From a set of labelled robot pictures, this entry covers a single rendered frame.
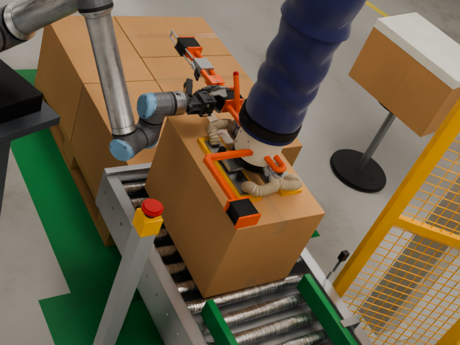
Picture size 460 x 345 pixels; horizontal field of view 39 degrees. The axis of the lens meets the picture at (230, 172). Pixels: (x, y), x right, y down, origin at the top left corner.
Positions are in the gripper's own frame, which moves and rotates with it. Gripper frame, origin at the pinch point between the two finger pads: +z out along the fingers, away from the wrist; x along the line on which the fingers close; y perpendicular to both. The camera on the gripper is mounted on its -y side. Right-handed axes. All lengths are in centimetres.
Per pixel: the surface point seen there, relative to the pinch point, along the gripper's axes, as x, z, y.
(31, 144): -105, -36, -96
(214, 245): -29, -21, 48
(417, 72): -17, 149, -28
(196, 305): -53, -25, 56
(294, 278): -54, 22, 56
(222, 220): -17, -21, 47
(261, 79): 28.0, -9.7, 26.3
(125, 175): -49, -27, -11
